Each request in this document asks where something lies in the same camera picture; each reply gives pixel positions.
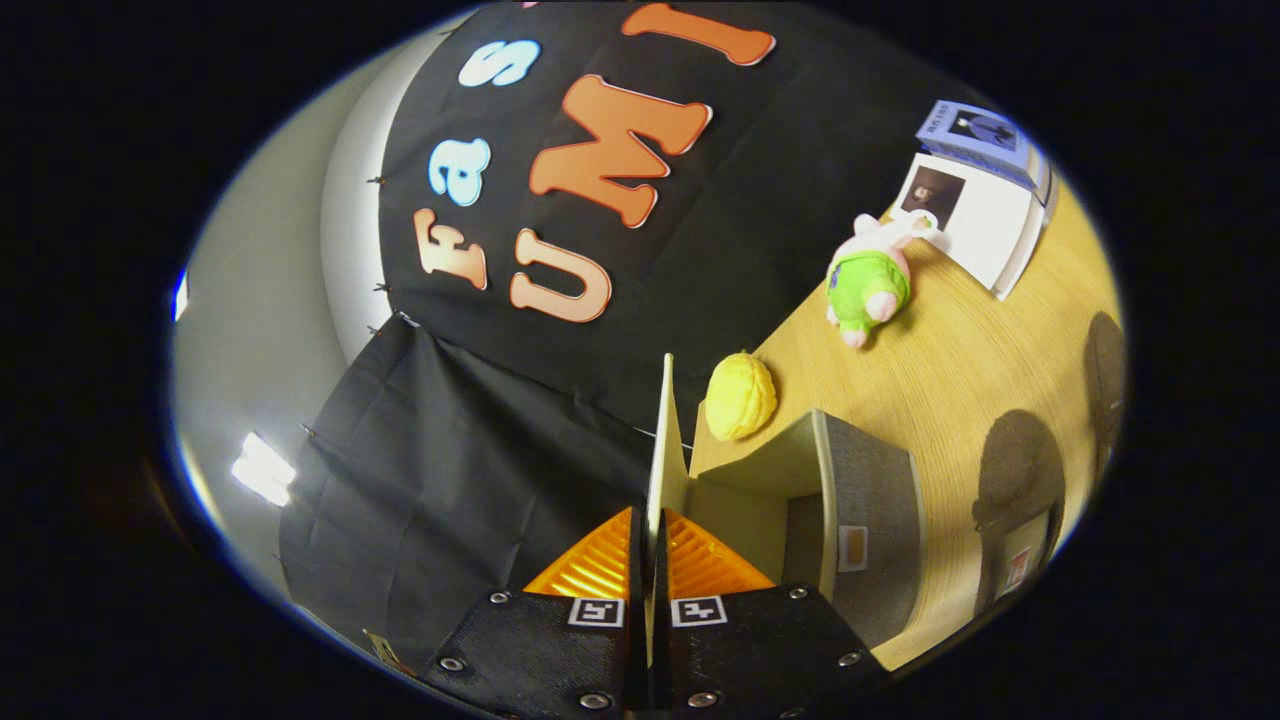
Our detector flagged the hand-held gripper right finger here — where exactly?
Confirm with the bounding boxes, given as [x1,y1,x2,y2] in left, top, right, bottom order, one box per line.
[652,507,893,719]

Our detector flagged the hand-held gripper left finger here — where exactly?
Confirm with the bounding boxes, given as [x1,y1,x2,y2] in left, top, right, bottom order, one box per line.
[418,506,651,719]

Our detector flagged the grey fabric storage box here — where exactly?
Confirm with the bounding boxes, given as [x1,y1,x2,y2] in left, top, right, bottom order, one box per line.
[645,352,926,666]

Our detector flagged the brown fuzzy shoe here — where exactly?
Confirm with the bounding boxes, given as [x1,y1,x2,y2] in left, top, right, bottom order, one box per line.
[975,410,1066,616]
[1085,312,1127,471]

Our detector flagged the yellow knitted plush ball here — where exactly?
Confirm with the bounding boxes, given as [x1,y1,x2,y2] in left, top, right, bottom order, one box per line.
[704,350,779,443]

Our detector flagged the bright light panel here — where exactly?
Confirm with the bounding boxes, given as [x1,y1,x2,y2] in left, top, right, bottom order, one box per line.
[230,431,298,507]

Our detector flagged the pink plush toy green outfit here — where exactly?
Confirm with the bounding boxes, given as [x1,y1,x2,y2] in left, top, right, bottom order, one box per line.
[825,210,946,349]

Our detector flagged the black backdrop cloth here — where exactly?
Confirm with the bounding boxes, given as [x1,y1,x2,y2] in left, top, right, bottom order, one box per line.
[278,0,1011,671]

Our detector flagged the white book with portrait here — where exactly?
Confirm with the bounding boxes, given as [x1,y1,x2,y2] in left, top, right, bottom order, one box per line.
[885,152,1046,301]

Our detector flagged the row of small black clips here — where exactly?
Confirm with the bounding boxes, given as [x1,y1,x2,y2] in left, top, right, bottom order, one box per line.
[300,175,421,441]

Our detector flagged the blue cover book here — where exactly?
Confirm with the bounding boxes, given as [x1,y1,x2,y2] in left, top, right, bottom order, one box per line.
[915,98,1051,201]

